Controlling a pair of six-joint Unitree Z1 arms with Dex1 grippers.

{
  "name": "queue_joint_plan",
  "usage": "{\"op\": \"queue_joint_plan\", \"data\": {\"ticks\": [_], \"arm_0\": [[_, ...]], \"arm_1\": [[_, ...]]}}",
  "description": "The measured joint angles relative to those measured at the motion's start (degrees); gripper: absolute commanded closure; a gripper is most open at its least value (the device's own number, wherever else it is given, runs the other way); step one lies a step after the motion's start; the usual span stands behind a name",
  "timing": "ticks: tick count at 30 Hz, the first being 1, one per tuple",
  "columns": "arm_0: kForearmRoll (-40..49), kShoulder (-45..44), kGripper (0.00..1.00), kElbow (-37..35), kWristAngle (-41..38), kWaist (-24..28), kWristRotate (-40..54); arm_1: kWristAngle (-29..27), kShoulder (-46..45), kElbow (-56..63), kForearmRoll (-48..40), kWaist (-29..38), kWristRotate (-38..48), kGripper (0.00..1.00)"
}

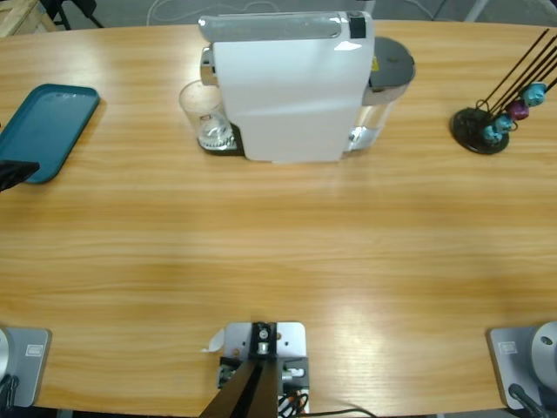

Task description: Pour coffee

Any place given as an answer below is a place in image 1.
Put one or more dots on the purple coffee capsule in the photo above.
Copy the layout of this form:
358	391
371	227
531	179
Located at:
518	109

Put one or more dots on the clear water tank grey lid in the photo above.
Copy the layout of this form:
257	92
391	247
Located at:
389	61

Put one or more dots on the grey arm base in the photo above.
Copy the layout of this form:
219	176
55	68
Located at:
509	361
30	357

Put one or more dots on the light blue coffee capsule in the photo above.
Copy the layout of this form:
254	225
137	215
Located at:
491	133
505	123

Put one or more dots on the black capsule holder with rods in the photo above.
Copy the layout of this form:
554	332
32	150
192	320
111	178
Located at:
465	126

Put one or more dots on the white tape tag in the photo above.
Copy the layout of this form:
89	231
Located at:
215	341

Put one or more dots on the black camera post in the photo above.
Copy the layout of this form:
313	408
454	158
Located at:
248	392

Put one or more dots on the silver coffee machine lever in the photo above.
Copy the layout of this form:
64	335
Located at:
270	27

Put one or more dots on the teal coffee capsule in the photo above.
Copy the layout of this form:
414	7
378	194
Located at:
534	93

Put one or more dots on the white capsule coffee machine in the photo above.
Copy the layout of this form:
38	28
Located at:
287	96

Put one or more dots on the clear glass cup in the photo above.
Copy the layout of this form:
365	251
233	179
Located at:
200	104

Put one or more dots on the chrome drip tray grate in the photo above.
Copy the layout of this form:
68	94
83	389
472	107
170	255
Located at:
230	151

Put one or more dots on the black chair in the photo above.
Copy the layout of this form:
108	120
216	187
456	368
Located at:
74	5

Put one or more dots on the white metal furniture leg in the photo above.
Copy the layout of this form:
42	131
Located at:
371	5

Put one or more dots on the teal plastic tray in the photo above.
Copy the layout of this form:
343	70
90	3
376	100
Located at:
43	130

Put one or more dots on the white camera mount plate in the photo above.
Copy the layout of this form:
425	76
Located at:
291	337

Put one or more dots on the black mount clamp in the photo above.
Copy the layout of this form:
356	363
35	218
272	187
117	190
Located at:
300	366
227	372

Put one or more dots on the white metal table frame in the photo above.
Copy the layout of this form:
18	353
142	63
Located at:
476	11

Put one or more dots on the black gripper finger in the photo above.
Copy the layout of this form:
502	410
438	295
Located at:
15	172

